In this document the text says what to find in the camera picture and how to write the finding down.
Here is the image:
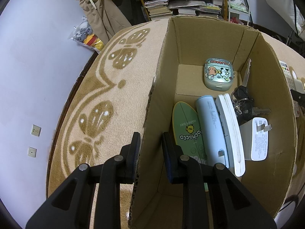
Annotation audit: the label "white TV remote control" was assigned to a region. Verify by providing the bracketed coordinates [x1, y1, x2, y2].
[279, 60, 300, 118]

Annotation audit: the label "light blue power bank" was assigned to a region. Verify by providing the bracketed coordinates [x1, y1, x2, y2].
[195, 95, 230, 168]

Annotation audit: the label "cardboard box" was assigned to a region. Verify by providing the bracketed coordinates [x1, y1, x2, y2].
[130, 16, 297, 228]

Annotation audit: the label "white square charger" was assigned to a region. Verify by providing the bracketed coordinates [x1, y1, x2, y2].
[293, 78, 304, 94]

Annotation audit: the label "white plug adapter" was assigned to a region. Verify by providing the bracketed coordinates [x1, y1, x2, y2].
[239, 117, 272, 161]

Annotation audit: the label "bunch of keys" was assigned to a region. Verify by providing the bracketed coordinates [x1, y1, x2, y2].
[231, 58, 271, 125]

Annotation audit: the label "green cartoon remote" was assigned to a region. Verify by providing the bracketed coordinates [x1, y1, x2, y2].
[172, 101, 207, 164]

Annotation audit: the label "white slim remote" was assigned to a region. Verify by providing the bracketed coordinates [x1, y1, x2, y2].
[215, 93, 246, 177]

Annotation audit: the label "cartoon earbuds case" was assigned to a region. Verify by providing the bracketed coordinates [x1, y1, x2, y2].
[204, 58, 235, 91]

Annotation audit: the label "beige floral rug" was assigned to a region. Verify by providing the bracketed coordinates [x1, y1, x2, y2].
[47, 21, 304, 228]

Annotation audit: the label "white utility cart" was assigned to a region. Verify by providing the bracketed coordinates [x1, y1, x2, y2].
[227, 0, 252, 25]

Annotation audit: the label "wooden bookshelf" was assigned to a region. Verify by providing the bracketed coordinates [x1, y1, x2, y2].
[140, 0, 227, 20]

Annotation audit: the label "stack of books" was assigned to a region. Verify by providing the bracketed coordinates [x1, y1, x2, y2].
[144, 0, 173, 20]

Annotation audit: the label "plush toys in bag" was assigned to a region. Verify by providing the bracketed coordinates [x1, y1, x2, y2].
[68, 16, 104, 53]

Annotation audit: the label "tan coat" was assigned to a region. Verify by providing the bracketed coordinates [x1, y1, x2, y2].
[78, 0, 131, 44]

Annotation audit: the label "wall socket lower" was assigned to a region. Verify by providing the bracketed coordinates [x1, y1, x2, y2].
[27, 147, 37, 158]

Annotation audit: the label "wall socket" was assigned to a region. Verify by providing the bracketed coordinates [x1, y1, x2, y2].
[27, 147, 37, 158]
[31, 125, 41, 137]

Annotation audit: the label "wall socket upper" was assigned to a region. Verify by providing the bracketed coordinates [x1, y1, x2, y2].
[31, 125, 41, 137]

